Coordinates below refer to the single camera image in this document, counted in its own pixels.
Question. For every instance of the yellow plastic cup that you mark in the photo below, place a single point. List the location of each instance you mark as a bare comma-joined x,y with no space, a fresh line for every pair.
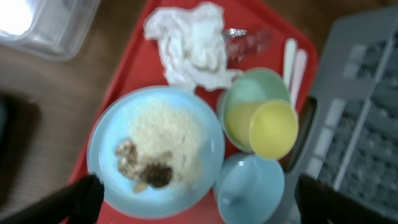
268,128

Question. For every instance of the red snack wrapper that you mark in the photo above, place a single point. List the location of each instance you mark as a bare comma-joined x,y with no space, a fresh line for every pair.
242,43

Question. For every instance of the grey dishwasher rack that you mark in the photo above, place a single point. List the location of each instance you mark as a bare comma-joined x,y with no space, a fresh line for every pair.
349,138

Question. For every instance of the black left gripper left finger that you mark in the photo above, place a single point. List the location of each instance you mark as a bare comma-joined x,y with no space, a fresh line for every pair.
79,202

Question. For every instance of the light blue plate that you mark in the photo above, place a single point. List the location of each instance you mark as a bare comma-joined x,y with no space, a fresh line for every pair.
114,126

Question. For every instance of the green bowl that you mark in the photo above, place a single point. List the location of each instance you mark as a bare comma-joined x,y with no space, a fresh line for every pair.
255,85

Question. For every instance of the white napkin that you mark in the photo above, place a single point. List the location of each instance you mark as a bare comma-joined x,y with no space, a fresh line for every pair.
191,46

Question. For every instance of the white plastic fork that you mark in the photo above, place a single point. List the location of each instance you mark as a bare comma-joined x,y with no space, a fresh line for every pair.
298,72

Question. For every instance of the light blue bowl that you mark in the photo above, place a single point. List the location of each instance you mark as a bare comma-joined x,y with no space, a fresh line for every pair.
249,189

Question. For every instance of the black tray bin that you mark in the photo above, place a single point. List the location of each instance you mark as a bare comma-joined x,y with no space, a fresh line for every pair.
20,119

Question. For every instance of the clear plastic bin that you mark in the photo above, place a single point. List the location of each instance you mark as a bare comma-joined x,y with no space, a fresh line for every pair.
51,29

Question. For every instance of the food scraps on plate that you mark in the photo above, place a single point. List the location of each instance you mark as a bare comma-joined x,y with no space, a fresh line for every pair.
145,170

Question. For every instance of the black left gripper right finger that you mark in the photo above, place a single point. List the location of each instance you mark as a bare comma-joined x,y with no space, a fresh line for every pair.
320,204

